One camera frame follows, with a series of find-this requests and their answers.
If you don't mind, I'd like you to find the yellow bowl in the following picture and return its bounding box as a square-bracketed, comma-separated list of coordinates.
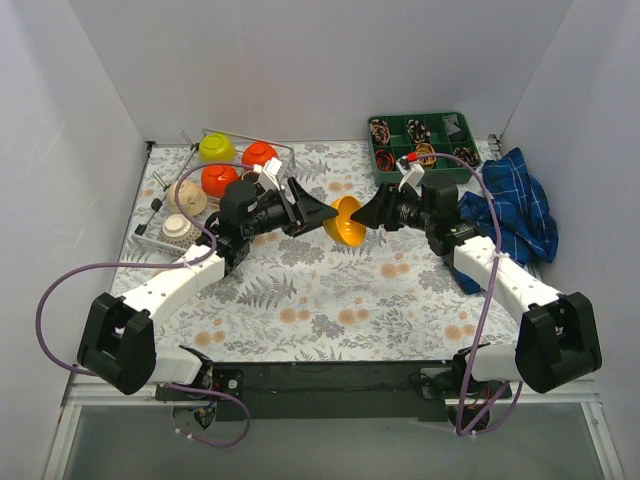
[323, 195, 366, 247]

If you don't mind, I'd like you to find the brown white patterned bowl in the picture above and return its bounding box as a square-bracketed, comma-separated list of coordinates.
[158, 214, 201, 249]

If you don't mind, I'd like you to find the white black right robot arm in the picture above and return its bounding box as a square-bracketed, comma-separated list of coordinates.
[351, 174, 603, 393]

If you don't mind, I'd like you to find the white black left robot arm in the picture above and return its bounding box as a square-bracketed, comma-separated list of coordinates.
[77, 178, 338, 395]

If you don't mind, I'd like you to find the orange bowl rear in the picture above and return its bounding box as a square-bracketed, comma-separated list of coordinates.
[242, 142, 279, 167]

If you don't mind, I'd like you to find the orange bowl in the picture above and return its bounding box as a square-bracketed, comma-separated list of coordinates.
[242, 142, 279, 167]
[201, 163, 239, 198]

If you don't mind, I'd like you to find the orange bowl front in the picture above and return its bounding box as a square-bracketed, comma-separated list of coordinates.
[201, 163, 239, 198]

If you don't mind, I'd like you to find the green compartment tray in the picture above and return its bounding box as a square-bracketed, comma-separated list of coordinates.
[367, 111, 482, 185]

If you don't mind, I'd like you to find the beige bowl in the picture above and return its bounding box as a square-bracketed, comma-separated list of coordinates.
[167, 180, 208, 217]

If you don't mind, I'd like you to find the lime green bowl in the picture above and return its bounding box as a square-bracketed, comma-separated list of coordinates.
[199, 133, 236, 163]

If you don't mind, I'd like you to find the floral table mat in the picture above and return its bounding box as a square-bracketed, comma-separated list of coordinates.
[93, 141, 539, 365]

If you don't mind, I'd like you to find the blue plaid cloth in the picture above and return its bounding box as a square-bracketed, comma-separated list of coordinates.
[457, 147, 560, 295]

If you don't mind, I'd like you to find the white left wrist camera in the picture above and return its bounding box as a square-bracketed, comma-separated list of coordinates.
[253, 157, 282, 191]

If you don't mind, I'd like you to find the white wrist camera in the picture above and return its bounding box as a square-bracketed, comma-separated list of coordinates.
[253, 157, 282, 191]
[396, 152, 425, 191]

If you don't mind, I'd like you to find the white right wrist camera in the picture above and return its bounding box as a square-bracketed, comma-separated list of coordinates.
[396, 152, 425, 191]

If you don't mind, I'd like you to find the metal wire dish rack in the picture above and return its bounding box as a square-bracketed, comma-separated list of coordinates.
[131, 128, 296, 262]

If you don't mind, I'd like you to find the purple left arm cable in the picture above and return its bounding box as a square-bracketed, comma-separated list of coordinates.
[37, 160, 264, 448]

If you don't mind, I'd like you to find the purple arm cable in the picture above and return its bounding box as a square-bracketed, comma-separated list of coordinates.
[414, 152, 524, 438]
[37, 160, 264, 448]

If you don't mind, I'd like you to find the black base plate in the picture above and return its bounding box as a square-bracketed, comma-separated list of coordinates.
[154, 360, 494, 424]

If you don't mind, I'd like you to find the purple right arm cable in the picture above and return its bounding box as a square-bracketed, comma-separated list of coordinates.
[414, 152, 524, 438]

